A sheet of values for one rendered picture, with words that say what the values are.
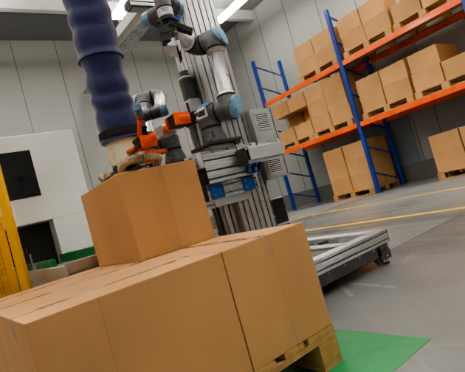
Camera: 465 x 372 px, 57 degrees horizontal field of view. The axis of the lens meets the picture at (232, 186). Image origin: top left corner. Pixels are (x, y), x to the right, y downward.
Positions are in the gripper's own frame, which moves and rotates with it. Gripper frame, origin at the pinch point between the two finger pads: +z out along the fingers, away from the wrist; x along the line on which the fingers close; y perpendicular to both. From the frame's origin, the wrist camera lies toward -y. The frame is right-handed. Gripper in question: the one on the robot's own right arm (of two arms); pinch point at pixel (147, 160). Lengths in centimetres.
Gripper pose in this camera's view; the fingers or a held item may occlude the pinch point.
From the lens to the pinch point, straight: 268.6
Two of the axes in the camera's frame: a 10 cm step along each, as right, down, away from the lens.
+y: 5.7, -2.0, -8.0
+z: 2.7, 9.6, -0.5
